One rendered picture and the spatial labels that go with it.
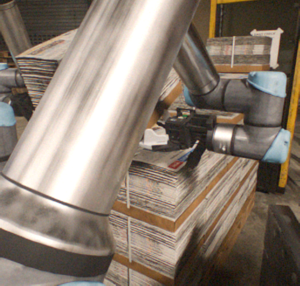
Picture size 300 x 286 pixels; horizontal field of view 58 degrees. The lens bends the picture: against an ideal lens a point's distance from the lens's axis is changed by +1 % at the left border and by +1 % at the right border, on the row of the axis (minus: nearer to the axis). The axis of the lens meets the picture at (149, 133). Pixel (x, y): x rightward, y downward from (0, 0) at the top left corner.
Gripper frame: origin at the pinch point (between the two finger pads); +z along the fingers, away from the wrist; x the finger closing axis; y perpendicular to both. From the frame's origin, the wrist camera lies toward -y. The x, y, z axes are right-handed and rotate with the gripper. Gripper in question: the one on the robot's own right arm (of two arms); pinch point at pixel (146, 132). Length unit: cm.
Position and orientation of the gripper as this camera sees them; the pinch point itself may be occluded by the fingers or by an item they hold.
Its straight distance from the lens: 76.0
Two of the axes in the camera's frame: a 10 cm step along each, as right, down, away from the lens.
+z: -8.6, -1.4, 5.0
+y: -1.9, -8.1, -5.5
